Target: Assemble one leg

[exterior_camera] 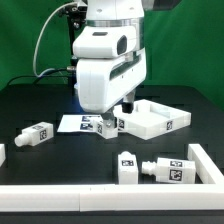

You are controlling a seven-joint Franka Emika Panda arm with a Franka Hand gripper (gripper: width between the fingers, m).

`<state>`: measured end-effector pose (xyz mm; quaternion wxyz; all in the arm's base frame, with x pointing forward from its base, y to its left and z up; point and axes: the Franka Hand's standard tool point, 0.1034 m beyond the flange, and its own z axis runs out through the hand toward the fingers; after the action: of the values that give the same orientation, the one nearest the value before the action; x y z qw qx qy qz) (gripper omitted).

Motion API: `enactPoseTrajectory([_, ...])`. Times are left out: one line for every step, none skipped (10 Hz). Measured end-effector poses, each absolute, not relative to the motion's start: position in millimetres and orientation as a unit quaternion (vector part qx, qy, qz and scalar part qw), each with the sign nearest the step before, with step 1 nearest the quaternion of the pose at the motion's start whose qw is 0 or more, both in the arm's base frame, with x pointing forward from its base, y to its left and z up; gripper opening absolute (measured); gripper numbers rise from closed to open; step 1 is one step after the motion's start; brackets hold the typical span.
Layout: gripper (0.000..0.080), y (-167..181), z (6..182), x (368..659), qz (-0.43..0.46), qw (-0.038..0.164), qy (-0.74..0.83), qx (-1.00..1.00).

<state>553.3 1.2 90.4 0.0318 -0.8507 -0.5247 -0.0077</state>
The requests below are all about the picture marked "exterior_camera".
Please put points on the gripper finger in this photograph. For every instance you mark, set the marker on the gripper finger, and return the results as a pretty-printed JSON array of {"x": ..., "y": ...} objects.
[
  {"x": 128, "y": 103},
  {"x": 108, "y": 120}
]

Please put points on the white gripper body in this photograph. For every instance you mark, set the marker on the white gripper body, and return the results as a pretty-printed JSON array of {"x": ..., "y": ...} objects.
[{"x": 109, "y": 67}]

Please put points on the white square tabletop part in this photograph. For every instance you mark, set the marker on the white square tabletop part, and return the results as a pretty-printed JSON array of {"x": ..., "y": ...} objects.
[{"x": 149, "y": 119}]

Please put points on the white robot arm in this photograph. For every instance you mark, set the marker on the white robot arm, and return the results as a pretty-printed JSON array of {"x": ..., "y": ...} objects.
[{"x": 119, "y": 13}]

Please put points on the white tag sheet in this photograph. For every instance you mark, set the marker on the white tag sheet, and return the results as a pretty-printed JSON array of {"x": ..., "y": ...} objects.
[{"x": 77, "y": 123}]

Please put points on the white block left edge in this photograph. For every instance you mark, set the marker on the white block left edge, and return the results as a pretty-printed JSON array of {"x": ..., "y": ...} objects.
[{"x": 2, "y": 154}]

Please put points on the black camera stand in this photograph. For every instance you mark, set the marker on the black camera stand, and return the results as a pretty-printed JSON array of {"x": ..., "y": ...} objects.
[{"x": 75, "y": 12}]

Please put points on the white fence wall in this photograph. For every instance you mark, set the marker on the white fence wall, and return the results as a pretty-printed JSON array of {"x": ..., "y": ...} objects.
[{"x": 207, "y": 195}]

